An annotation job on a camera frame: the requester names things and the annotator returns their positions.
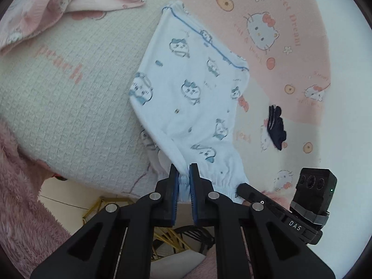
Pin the light blue printed shorts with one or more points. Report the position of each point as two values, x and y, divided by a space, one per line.
189 98

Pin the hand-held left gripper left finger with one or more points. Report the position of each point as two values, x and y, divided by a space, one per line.
173 186

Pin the pink printed garment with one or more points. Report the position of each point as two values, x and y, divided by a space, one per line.
58 5

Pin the white cushion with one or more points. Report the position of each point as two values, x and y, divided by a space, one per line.
174 267

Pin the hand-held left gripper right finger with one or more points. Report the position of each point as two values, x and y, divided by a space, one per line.
193 186

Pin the pink white cat-printed blanket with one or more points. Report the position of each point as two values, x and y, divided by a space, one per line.
72 107

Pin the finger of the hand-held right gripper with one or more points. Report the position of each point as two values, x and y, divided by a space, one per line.
248 193

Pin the dark navy folded garment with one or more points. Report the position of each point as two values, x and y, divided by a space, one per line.
277 128

